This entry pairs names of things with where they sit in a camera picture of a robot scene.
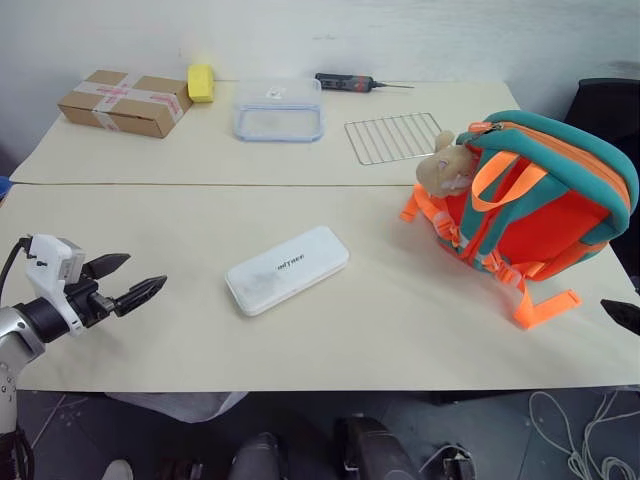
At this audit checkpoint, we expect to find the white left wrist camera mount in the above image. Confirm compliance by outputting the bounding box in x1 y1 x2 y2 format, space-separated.
24 233 88 337

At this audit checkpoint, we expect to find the black chair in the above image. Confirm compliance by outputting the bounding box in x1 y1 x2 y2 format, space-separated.
563 77 640 156

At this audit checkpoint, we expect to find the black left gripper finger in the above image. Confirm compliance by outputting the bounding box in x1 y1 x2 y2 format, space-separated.
112 274 169 318
80 253 133 279

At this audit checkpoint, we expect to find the white cable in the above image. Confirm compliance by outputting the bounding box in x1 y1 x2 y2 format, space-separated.
528 390 640 480

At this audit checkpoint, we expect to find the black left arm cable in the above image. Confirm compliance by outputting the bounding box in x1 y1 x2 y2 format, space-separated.
0 237 34 296

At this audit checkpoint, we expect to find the beige plush toy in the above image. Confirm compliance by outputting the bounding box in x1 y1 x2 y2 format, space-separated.
416 130 477 197

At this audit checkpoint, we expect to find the black and red screwdriver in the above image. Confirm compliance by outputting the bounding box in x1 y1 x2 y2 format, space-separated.
314 72 416 95

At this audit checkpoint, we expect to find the white rectangular case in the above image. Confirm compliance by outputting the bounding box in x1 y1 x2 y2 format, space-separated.
224 225 351 318

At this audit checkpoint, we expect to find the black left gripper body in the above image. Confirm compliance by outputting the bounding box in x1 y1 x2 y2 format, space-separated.
62 277 119 329

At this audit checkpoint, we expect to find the orange and teal backpack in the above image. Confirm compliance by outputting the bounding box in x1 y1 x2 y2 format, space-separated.
398 110 640 331

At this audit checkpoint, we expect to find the taped cardboard box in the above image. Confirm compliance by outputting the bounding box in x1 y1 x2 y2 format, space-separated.
56 69 194 140

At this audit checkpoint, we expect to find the dark rounded shape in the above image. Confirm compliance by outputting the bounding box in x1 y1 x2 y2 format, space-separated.
230 432 281 480
333 415 417 480

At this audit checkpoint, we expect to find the yellow sponge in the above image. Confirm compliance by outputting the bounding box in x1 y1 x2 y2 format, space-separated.
187 63 217 105

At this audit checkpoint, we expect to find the clear plastic food container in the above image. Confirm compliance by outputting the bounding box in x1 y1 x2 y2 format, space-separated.
232 78 324 144

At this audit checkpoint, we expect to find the metal wire rack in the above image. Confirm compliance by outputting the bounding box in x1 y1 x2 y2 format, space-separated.
343 111 443 167

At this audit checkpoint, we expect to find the clear plastic bag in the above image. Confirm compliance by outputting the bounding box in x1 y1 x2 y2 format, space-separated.
105 391 249 425

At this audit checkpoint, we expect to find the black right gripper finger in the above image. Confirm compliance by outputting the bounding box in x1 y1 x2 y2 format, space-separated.
599 298 640 337

